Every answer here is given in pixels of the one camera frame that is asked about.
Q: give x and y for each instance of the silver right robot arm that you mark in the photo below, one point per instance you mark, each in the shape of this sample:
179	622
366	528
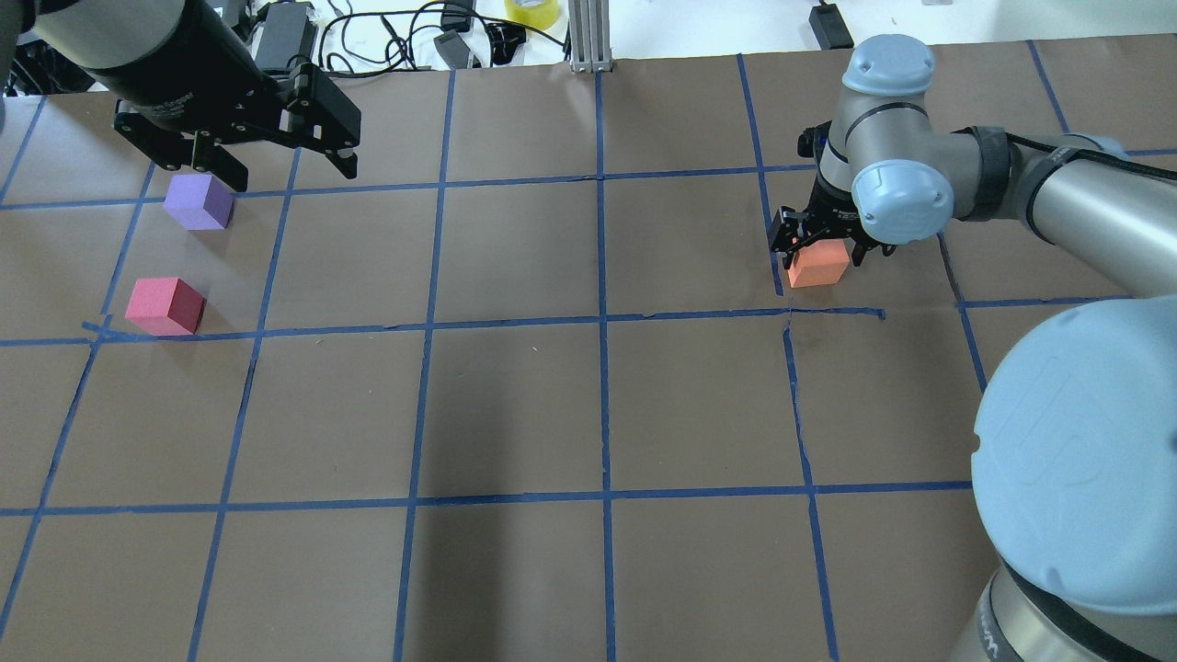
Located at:
1074	476

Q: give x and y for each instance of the orange foam block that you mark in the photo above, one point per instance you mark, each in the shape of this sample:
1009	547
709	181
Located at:
820	264

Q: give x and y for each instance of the aluminium frame post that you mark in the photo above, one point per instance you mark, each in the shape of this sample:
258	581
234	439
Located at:
589	48

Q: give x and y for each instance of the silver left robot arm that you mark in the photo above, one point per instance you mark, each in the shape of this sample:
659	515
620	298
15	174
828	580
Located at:
68	27

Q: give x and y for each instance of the purple foam block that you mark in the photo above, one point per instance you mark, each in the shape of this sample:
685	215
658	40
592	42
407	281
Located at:
199	202

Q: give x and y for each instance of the yellow tape roll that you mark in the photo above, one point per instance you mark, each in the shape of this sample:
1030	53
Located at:
538	14

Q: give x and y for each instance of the pink foam block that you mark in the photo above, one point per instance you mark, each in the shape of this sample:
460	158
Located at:
165	307

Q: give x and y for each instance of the black power adapter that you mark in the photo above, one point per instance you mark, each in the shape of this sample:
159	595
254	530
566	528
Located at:
286	37

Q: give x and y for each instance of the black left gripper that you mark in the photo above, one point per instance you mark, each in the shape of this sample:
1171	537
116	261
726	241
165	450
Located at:
188	60

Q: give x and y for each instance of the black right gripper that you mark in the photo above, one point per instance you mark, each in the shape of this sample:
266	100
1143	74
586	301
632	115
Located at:
830	213

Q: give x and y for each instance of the black power brick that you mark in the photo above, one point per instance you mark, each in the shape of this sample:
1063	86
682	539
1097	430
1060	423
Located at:
829	27

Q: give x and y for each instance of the brown paper table cover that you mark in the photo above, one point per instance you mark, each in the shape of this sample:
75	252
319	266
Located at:
528	389

